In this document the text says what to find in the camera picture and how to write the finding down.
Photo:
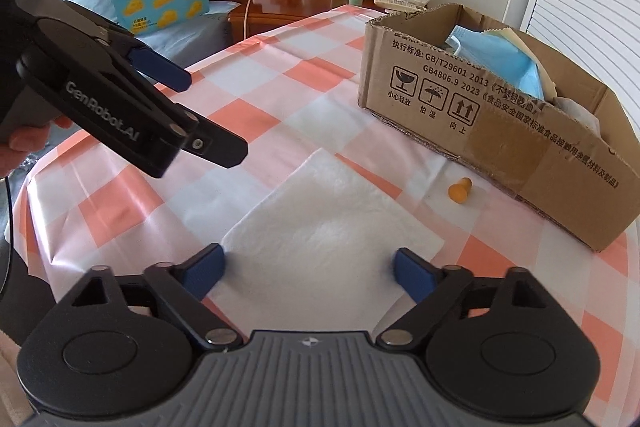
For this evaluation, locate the grey sachet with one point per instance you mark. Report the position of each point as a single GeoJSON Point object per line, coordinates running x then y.
{"type": "Point", "coordinates": [575, 112]}

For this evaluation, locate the cardboard box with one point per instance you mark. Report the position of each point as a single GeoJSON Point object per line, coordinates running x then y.
{"type": "Point", "coordinates": [450, 107]}

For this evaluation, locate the small orange stopper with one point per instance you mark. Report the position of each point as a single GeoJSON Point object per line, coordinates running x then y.
{"type": "Point", "coordinates": [457, 193]}

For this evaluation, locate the white louvered shutter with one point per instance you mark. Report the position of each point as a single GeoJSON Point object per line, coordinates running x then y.
{"type": "Point", "coordinates": [575, 7]}

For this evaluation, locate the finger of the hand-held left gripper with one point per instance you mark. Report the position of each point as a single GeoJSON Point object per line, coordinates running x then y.
{"type": "Point", "coordinates": [160, 69]}
{"type": "Point", "coordinates": [220, 149]}

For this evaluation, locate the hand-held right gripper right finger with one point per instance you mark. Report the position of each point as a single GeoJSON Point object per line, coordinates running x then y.
{"type": "Point", "coordinates": [415, 277]}

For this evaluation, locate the white towel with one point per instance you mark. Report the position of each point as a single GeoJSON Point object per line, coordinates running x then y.
{"type": "Point", "coordinates": [325, 232]}

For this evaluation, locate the blue face mask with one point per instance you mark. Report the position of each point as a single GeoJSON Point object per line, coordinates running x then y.
{"type": "Point", "coordinates": [520, 72]}
{"type": "Point", "coordinates": [470, 39]}

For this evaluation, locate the wooden nightstand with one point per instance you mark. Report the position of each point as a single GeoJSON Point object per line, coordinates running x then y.
{"type": "Point", "coordinates": [280, 7]}

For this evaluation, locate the person's left hand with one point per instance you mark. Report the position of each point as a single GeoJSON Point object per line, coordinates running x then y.
{"type": "Point", "coordinates": [20, 142]}

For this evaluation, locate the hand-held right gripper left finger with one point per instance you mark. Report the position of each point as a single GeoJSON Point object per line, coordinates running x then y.
{"type": "Point", "coordinates": [205, 272]}

